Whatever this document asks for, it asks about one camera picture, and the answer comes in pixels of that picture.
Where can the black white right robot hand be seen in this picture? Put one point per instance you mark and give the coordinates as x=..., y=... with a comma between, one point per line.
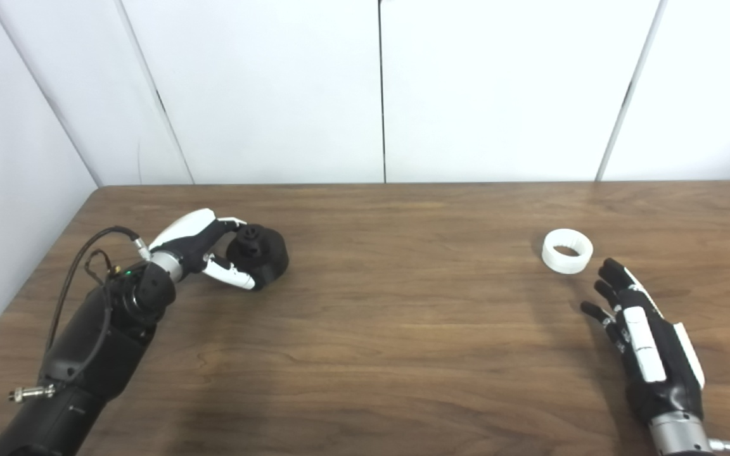
x=669, y=380

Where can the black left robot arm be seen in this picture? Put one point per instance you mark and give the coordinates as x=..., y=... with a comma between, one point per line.
x=92, y=354

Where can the round black plastic part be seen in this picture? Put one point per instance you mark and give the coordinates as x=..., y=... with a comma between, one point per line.
x=270, y=256

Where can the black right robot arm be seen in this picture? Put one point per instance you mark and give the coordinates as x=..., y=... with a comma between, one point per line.
x=678, y=437

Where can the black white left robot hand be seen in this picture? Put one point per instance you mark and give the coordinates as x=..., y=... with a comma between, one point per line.
x=184, y=235

